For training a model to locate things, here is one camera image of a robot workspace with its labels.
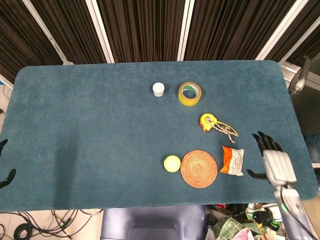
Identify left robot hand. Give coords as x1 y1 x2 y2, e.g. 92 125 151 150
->
0 138 17 190

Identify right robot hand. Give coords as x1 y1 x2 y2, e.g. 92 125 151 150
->
246 130 298 187

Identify braided beige rope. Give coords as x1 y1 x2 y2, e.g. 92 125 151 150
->
205 117 237 145

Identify yellow tape measure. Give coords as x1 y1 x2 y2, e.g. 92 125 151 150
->
198 112 240 138

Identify yellow packing tape roll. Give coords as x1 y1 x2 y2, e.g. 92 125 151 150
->
177 81 203 108

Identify orange white snack packet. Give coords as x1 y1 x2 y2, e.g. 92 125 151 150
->
219 145 245 177

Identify clutter of small items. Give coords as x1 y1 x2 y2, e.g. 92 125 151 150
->
214 202 286 240

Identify round woven coaster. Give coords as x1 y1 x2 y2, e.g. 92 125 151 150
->
180 149 219 189

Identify green checkered cloth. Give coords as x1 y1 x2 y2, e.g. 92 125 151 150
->
212 216 263 240

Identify teal table mat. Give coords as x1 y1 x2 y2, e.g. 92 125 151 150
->
0 59 320 213

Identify yellow-green ball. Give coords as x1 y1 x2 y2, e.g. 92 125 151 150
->
163 155 182 173

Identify white plastic bottle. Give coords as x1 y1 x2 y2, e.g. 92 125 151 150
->
152 82 166 98

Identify grey robot torso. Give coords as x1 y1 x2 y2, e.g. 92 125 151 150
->
100 204 208 240

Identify black floor cables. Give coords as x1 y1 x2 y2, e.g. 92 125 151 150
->
0 208 104 240

